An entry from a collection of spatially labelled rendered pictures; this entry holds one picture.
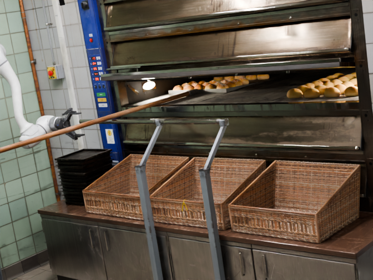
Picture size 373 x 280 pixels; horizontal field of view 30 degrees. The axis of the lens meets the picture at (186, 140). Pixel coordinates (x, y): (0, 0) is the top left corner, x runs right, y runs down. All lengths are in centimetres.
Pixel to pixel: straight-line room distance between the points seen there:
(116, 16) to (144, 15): 26
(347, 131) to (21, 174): 264
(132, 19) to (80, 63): 66
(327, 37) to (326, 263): 117
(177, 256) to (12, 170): 180
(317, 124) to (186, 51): 97
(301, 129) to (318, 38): 53
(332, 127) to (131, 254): 146
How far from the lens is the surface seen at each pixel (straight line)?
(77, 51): 507
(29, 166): 547
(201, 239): 389
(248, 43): 404
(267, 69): 381
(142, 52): 461
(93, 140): 514
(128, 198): 426
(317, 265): 349
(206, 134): 436
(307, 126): 394
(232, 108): 419
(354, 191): 376
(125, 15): 466
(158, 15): 444
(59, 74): 520
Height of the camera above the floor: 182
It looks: 11 degrees down
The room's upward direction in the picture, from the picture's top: 9 degrees counter-clockwise
